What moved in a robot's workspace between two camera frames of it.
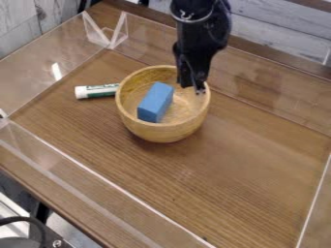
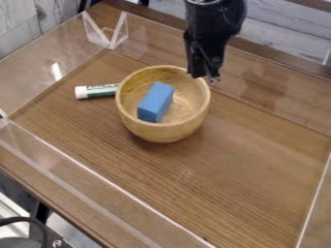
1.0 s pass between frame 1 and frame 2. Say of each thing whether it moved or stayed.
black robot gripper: moved
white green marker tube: stayed
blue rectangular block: stayed
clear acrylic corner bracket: stayed
